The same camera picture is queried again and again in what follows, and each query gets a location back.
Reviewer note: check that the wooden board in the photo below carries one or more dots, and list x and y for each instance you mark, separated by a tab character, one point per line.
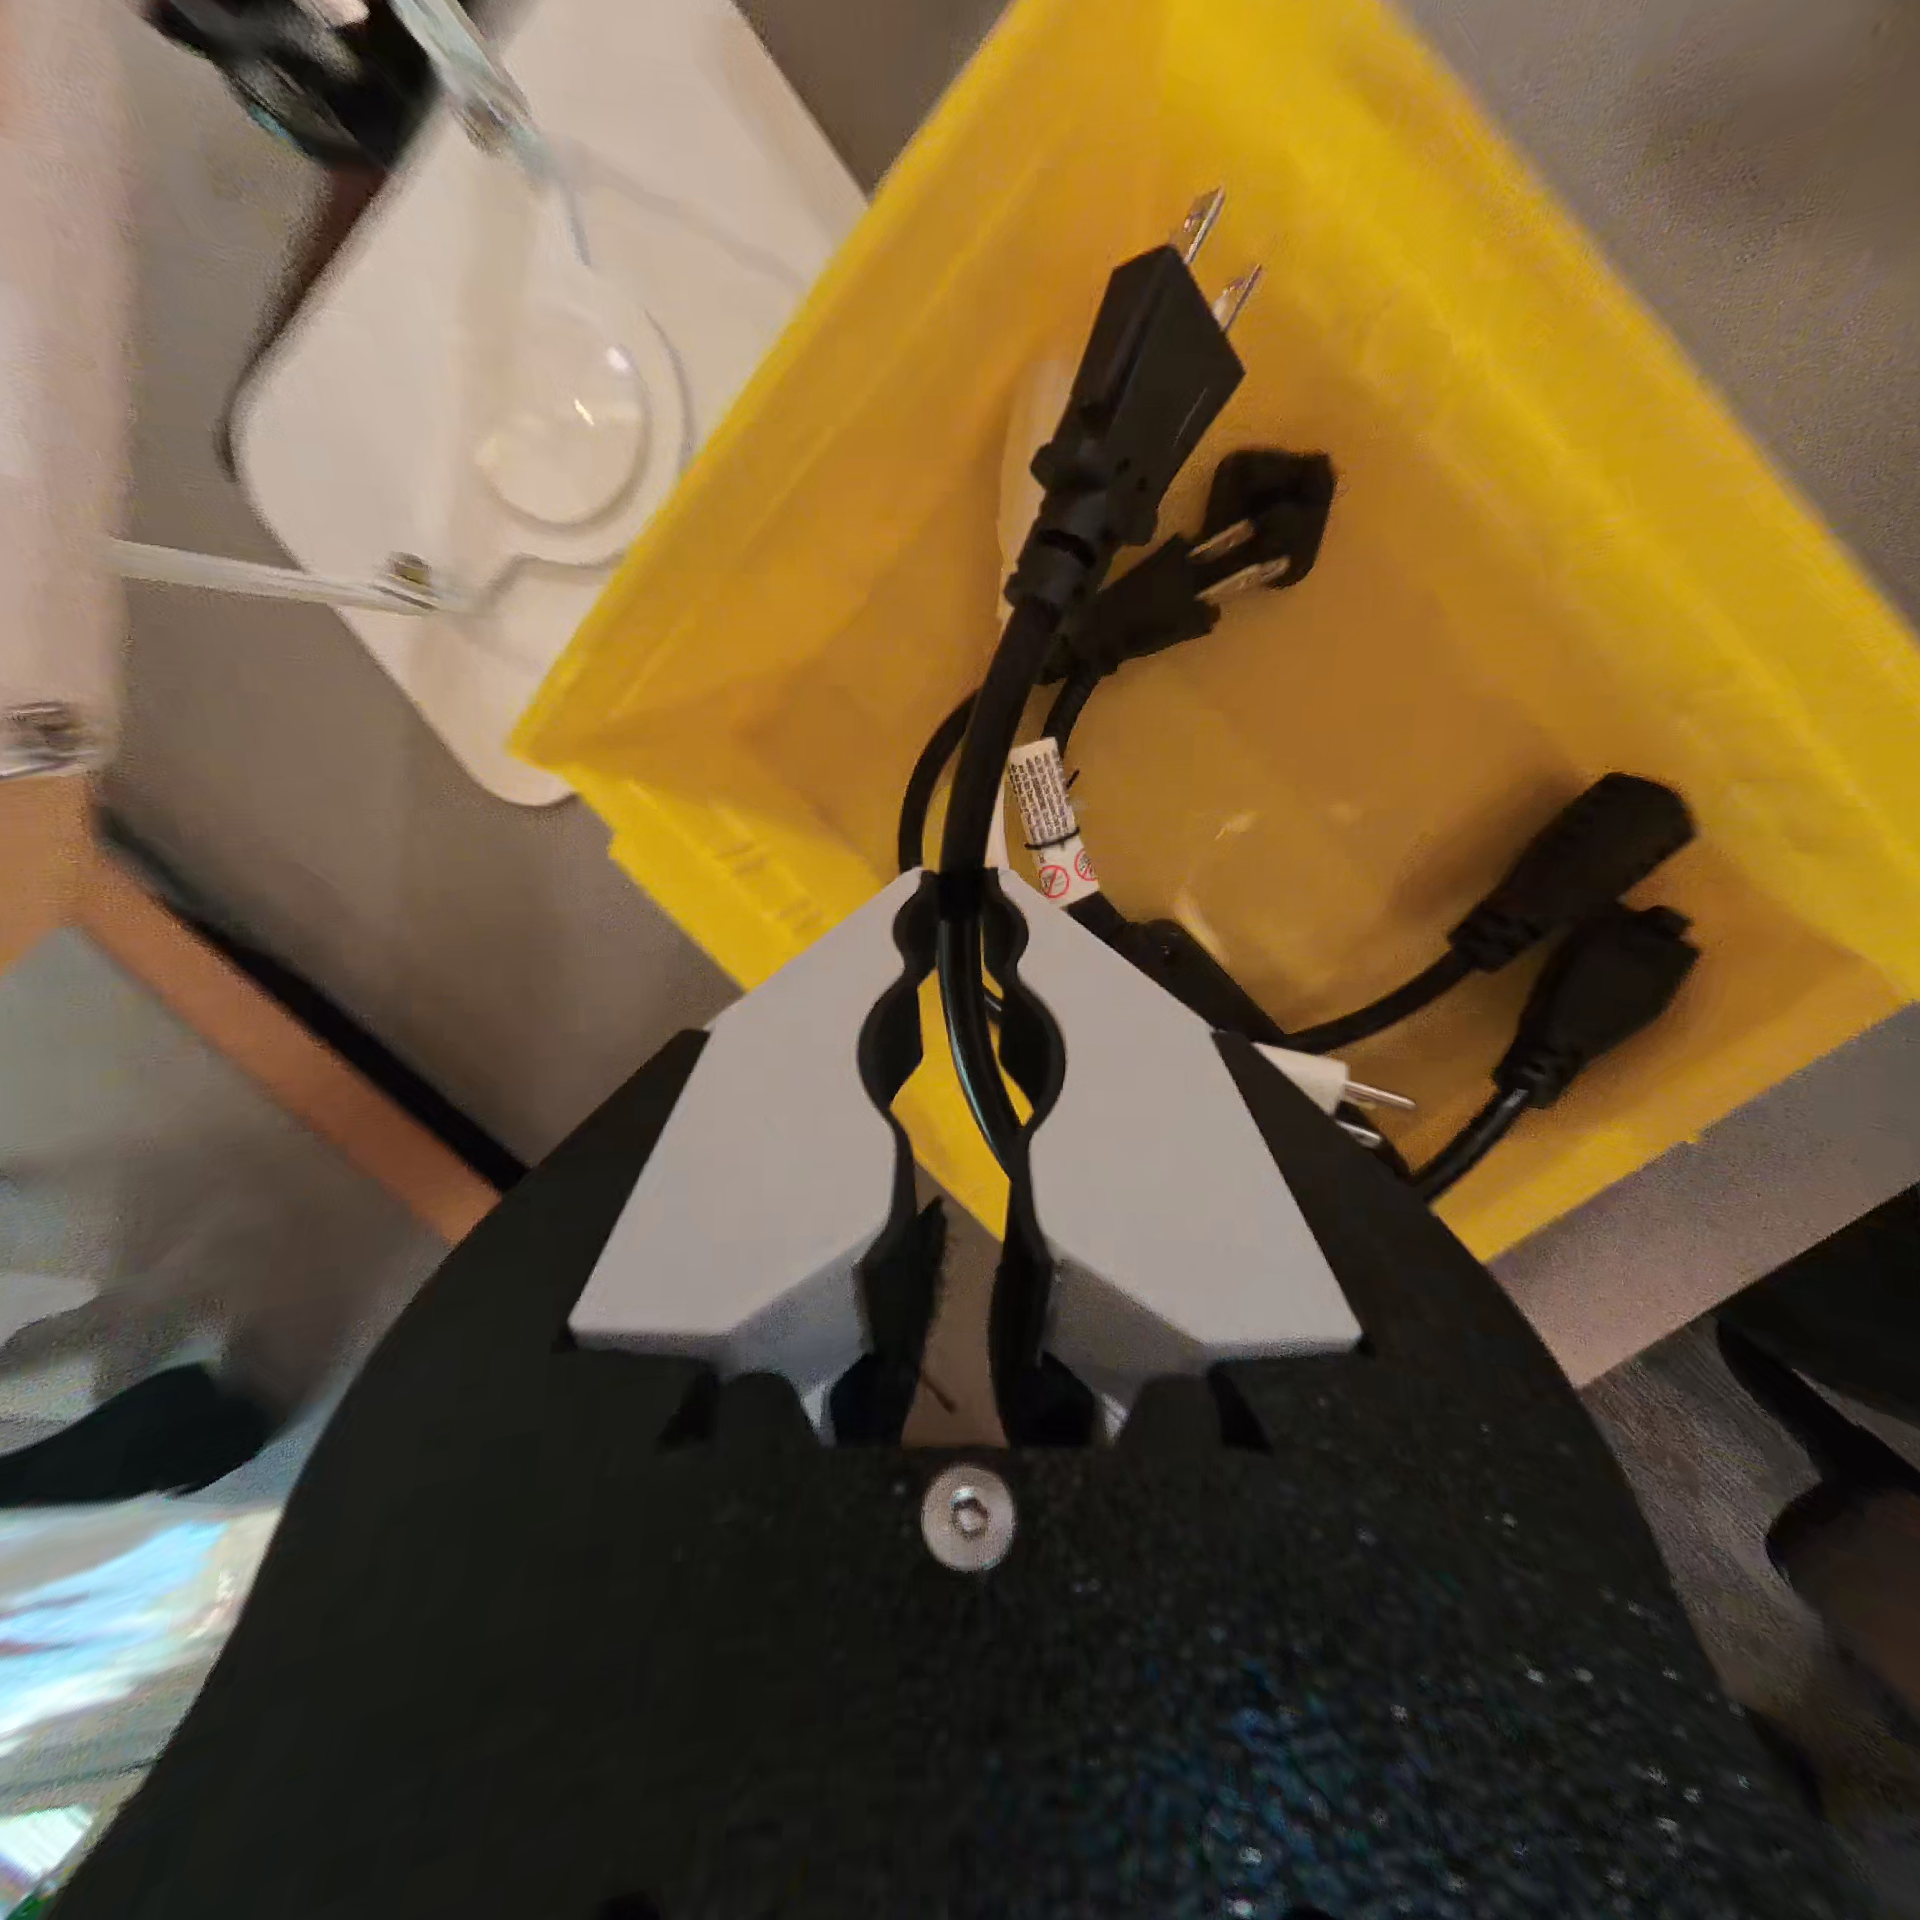
228	1028

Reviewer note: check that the dark blurred object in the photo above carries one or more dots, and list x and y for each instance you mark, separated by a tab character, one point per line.
302	75

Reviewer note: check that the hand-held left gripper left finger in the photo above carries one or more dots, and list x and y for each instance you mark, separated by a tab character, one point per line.
748	1170

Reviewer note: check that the clear acrylic stand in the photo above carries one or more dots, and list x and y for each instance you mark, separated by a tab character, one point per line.
496	107

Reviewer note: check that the yellow plastic bin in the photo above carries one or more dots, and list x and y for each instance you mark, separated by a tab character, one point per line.
1499	453

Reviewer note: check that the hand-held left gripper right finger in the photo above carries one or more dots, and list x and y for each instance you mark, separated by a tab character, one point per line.
1188	1186

